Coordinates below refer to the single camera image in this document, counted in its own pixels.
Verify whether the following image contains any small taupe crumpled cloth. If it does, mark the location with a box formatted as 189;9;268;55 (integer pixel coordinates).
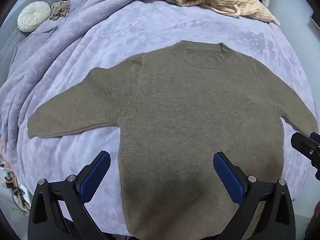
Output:
49;0;71;20

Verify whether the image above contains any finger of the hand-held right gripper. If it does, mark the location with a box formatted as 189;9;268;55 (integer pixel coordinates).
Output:
291;132;320;178
309;131;320;146

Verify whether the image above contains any olive knit sweater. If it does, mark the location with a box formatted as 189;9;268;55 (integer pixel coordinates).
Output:
27;40;318;240

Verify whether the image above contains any lavender embossed blanket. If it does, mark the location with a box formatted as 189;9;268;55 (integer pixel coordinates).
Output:
0;0;318;233

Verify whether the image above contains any round white cushion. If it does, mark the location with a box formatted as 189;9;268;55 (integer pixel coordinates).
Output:
17;1;52;32

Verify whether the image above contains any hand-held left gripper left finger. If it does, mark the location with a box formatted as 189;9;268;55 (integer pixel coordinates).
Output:
27;151;112;240

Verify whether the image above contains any tangle of cables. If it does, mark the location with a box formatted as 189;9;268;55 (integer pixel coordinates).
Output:
0;140;30;213

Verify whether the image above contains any grey sofa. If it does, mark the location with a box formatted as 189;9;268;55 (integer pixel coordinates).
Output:
0;0;59;85

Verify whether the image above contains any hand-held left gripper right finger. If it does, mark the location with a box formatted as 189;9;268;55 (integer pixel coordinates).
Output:
213;152;297;240

